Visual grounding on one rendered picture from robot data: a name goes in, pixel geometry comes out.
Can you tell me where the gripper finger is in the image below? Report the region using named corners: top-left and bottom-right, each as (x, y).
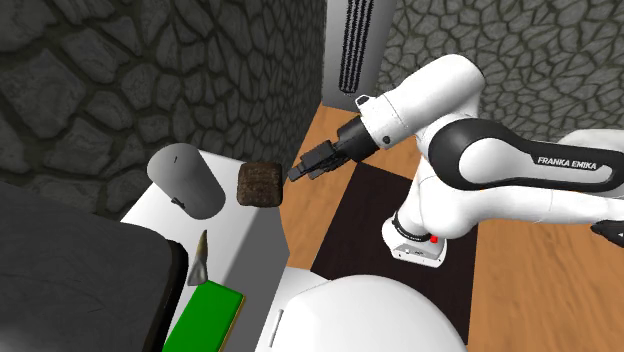
top-left (308, 158), bottom-right (345, 180)
top-left (286, 161), bottom-right (319, 183)

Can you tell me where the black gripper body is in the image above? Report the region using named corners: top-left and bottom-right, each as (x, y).
top-left (299, 115), bottom-right (381, 170)

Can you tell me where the brown cube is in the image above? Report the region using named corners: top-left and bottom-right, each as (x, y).
top-left (236, 161), bottom-right (284, 209)

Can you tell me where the dark robot stand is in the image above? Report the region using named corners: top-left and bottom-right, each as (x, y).
top-left (310, 162), bottom-right (479, 345)

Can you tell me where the grey panel with black grille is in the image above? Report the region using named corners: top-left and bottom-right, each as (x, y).
top-left (321, 0), bottom-right (398, 114)

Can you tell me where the grey cylinder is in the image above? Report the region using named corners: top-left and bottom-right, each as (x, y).
top-left (146, 142), bottom-right (227, 221)

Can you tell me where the grey pointed cone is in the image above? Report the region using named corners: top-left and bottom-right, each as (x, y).
top-left (186, 228), bottom-right (210, 287)

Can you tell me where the green book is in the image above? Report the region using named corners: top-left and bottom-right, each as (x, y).
top-left (161, 279), bottom-right (246, 352)

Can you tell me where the dark grey cabinet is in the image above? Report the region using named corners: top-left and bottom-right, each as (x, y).
top-left (0, 179), bottom-right (190, 352)

